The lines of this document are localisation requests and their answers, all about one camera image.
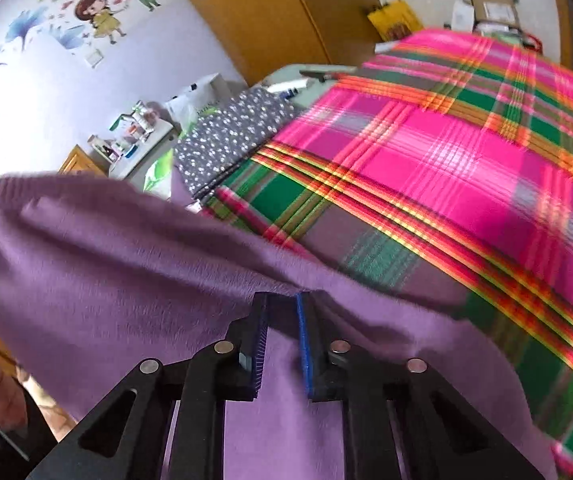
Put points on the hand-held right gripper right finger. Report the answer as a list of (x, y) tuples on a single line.
[(304, 355)]

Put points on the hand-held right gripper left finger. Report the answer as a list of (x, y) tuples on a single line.
[(261, 350)]

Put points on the purple sweater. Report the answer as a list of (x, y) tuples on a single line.
[(116, 285)]

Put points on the person's left forearm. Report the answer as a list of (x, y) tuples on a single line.
[(11, 455)]

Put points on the wooden furniture piece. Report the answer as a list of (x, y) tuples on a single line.
[(81, 162)]

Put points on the green tissue pack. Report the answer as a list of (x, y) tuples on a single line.
[(159, 172)]

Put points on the folded floral cloth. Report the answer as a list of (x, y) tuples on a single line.
[(231, 130)]

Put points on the pink plaid blanket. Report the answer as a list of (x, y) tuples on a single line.
[(416, 160)]

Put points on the wooden wardrobe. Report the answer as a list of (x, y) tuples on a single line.
[(291, 10)]

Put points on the yellow bag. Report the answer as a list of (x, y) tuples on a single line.
[(394, 20)]

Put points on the white labelled box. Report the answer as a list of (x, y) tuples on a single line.
[(462, 15)]

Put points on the red bag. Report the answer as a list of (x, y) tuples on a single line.
[(529, 42)]

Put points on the cardboard box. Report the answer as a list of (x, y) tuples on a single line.
[(496, 7)]

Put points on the white wall switch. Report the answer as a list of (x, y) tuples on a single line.
[(92, 59)]

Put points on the cartoon wall poster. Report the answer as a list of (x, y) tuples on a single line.
[(96, 10)]

